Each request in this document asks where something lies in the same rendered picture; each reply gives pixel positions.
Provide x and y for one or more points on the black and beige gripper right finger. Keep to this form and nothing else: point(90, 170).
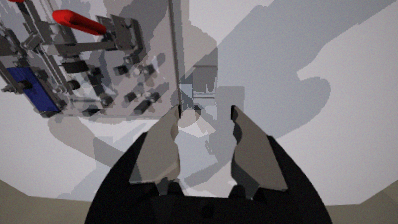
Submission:
point(270, 176)

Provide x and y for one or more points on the dark blue flat plate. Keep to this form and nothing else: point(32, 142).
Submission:
point(40, 95)

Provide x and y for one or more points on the grey flat plate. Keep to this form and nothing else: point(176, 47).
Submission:
point(156, 29)

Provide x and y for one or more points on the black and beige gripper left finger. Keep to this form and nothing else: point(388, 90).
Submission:
point(143, 171)

